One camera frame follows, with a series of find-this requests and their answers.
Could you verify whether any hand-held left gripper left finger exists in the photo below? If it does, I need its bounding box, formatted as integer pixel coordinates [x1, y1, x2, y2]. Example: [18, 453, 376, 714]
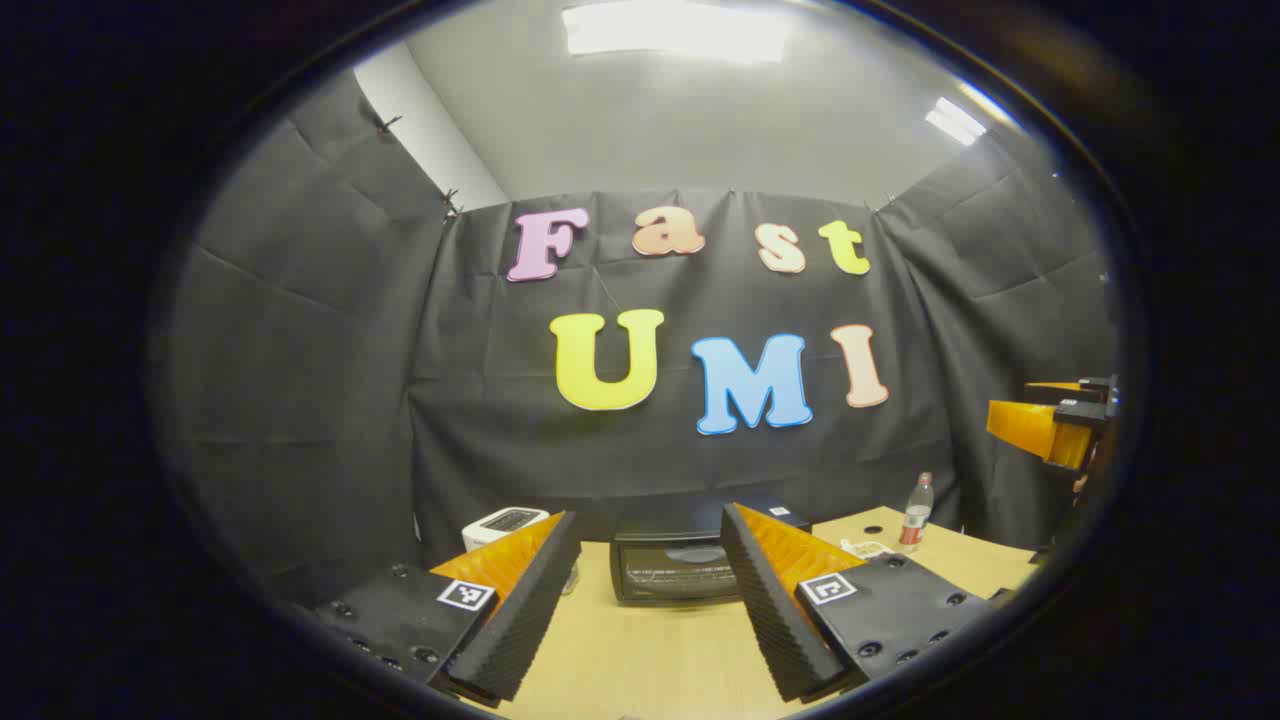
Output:
[300, 510, 584, 706]

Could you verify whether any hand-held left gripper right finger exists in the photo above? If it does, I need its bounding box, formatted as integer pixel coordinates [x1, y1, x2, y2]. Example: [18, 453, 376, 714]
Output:
[720, 502, 1006, 703]

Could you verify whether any black electric oven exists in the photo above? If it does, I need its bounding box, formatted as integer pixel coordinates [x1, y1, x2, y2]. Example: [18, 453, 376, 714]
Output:
[608, 495, 813, 606]

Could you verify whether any white toaster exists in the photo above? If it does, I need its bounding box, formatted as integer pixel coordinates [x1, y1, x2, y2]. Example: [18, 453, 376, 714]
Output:
[462, 507, 553, 553]

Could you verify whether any clear plastic bottle red label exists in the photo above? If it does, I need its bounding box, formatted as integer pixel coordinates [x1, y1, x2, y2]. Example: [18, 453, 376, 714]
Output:
[898, 472, 935, 553]

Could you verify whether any small ceiling light panel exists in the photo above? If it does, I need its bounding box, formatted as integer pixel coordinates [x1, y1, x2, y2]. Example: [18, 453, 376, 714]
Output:
[924, 95, 989, 148]

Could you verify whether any black backdrop cloth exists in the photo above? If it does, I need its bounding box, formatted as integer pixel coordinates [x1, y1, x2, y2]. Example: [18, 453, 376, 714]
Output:
[150, 70, 1119, 601]

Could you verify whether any large ceiling light panel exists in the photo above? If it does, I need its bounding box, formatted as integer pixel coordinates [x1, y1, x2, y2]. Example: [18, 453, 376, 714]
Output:
[560, 0, 798, 63]

